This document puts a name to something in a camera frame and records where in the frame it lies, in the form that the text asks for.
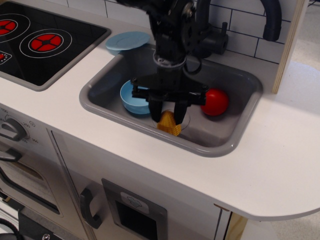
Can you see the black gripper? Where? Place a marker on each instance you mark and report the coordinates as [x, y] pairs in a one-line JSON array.
[[169, 85]]

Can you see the yellow toy corn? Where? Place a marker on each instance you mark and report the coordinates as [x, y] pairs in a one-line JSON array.
[[167, 123]]

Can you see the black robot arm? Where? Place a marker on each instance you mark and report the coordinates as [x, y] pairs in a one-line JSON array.
[[176, 35]]

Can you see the light blue bowl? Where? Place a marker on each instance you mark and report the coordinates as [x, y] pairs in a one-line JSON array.
[[134, 105]]

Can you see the grey toy sink basin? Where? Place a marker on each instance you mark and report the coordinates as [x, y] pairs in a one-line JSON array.
[[207, 136]]

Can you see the red toy tomato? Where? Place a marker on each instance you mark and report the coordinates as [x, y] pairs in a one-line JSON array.
[[217, 102]]

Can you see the dark grey toy faucet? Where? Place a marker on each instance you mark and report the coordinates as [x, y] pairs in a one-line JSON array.
[[216, 42]]

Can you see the light blue plate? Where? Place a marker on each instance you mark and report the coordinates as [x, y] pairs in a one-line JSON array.
[[126, 41]]

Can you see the grey toy dispenser panel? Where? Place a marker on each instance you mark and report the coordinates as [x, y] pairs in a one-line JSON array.
[[135, 214]]

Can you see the black toy stovetop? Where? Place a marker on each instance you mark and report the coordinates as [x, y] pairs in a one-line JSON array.
[[38, 47]]

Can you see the white toy oven door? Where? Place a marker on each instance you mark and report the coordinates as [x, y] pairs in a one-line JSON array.
[[38, 184]]

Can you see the grey oven knob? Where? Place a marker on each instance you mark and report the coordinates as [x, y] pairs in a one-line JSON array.
[[12, 130]]

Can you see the grey cabinet door handle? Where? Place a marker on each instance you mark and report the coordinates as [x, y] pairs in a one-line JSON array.
[[85, 200]]

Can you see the grey oven door handle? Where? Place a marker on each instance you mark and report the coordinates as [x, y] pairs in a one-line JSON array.
[[10, 155]]

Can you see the wooden side post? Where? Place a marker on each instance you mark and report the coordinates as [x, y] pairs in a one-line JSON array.
[[291, 40]]

